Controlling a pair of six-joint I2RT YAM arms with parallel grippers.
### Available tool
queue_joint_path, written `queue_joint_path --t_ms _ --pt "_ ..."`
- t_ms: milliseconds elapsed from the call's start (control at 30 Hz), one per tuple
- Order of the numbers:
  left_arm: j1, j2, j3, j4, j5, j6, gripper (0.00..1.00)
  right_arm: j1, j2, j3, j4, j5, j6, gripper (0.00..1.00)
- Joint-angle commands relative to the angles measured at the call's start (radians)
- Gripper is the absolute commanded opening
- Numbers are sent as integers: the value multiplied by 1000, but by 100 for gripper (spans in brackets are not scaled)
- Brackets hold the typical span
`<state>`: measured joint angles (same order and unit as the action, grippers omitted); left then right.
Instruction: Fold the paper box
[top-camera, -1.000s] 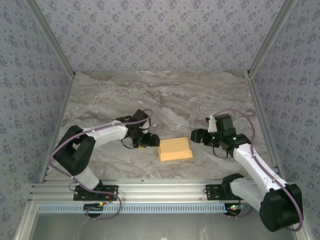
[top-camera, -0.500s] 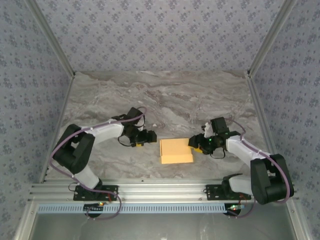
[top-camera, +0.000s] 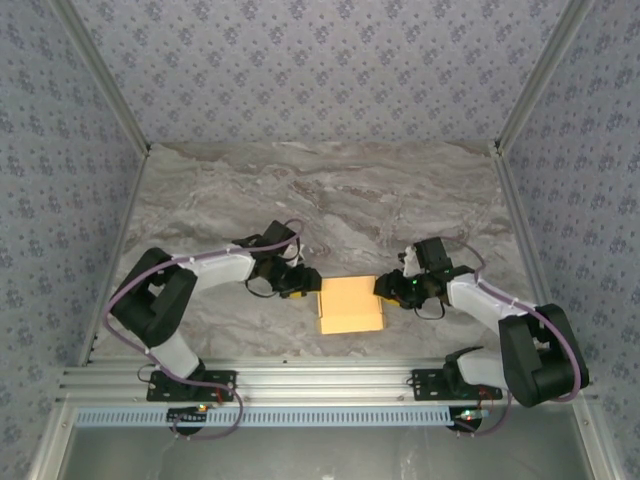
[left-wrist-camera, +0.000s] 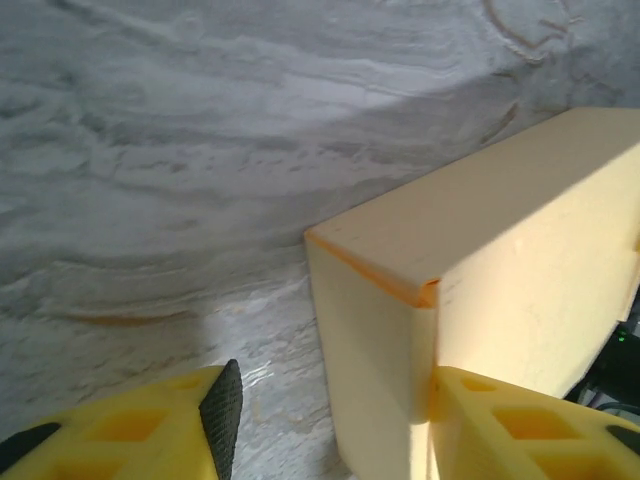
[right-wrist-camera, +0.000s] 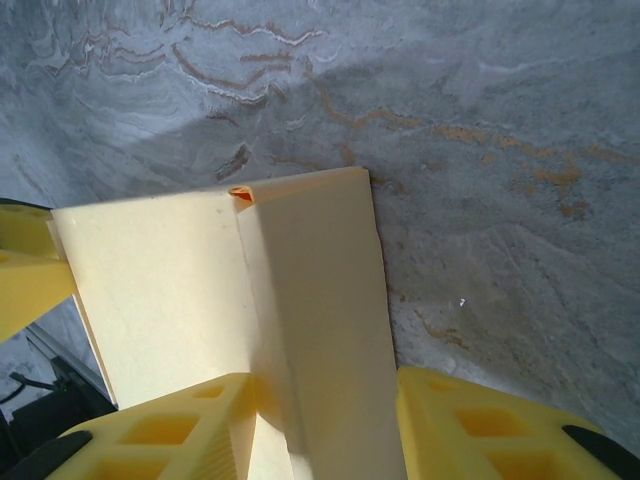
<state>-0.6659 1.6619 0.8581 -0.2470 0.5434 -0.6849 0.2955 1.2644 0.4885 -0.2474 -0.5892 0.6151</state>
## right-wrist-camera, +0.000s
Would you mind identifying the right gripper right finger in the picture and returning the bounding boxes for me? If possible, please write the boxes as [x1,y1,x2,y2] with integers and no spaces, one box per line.
[396,366,640,480]

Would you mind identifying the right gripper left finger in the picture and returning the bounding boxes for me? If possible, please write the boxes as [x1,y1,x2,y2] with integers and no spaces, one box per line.
[7,372,261,480]

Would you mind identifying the yellow paper box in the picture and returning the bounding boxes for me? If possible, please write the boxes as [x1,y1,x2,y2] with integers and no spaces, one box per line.
[49,166,407,480]

